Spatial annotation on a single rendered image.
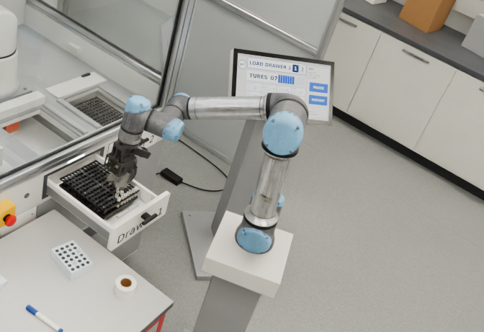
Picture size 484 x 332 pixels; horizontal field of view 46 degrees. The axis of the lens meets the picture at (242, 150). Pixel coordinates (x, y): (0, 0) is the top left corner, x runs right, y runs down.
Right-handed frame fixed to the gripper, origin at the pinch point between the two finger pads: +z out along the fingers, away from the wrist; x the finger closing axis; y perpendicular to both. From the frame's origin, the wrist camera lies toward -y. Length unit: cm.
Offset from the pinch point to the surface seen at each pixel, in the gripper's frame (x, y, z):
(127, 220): 10.9, 6.1, 5.1
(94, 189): -9.3, 1.3, 7.5
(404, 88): 19, -298, 15
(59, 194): -16.5, 10.4, 10.9
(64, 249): -0.9, 20.0, 19.7
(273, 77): -1, -96, -23
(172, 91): -24, -52, -13
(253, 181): 5, -106, 37
